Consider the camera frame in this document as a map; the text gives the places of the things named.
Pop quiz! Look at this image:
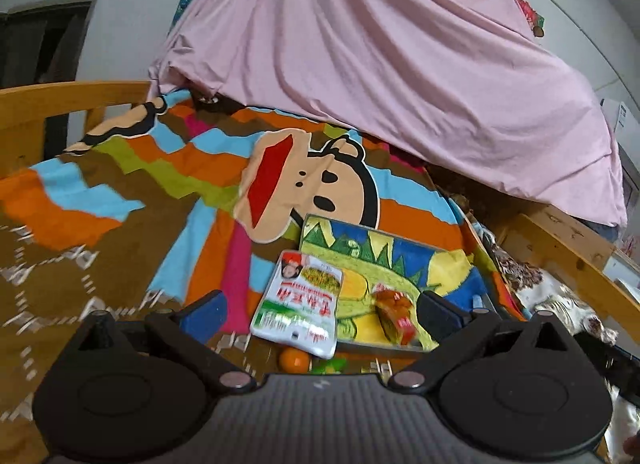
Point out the white and green snack packet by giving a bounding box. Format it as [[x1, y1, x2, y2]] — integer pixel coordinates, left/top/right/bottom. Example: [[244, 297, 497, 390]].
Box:
[[249, 249, 345, 359]]

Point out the pink bed sheet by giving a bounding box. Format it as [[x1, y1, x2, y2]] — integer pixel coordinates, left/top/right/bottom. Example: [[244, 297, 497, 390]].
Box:
[[148, 0, 629, 227]]

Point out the metal tray with colourful print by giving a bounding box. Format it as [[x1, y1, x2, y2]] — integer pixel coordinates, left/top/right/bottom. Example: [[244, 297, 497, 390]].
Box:
[[299, 214, 497, 356]]

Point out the orange red snack packet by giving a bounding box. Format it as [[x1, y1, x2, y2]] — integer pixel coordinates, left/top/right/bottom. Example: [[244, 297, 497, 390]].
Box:
[[372, 282, 419, 345]]

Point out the white cardboard box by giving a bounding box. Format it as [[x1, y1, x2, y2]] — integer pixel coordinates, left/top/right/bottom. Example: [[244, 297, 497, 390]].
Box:
[[599, 97, 640, 145]]

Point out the wooden side rail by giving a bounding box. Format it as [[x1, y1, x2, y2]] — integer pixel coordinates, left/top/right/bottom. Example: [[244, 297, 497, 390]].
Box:
[[492, 203, 640, 345]]

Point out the colourful cartoon printed blanket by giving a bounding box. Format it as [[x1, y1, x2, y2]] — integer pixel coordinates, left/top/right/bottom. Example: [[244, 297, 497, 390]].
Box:
[[0, 88, 526, 464]]

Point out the red floral cloth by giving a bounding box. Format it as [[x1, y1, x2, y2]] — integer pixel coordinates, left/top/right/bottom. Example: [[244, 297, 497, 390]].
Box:
[[514, 0, 547, 38]]

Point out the tangerine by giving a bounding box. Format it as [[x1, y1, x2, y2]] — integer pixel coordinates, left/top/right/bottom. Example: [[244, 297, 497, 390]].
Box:
[[278, 347, 312, 375]]

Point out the green snack stick packet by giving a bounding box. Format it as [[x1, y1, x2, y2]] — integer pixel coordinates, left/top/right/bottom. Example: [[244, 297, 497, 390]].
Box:
[[310, 357, 349, 376]]

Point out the dark doorway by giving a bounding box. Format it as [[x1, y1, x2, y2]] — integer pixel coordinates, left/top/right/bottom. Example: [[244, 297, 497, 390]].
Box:
[[0, 0, 99, 161]]

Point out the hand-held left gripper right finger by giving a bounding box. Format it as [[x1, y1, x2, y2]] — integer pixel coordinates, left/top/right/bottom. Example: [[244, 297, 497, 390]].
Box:
[[389, 291, 576, 391]]

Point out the brown floral cloth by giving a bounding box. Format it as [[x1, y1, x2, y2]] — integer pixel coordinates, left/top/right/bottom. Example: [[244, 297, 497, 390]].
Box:
[[440, 189, 640, 464]]

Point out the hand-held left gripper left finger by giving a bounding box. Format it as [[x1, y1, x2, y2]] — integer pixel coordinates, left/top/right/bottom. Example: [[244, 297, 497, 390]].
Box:
[[75, 290, 257, 391]]

